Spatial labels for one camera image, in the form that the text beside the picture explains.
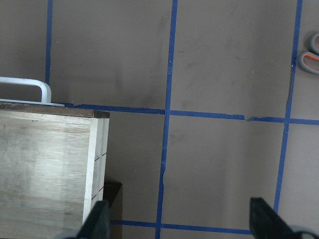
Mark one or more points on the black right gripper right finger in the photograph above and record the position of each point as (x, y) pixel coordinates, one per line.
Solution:
(265, 223)

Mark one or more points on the light wooden drawer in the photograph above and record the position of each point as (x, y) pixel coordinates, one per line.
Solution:
(52, 168)

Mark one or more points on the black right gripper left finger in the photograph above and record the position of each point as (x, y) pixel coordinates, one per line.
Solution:
(97, 224)

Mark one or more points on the grey orange scissors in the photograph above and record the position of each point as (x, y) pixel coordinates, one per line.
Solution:
(309, 60)

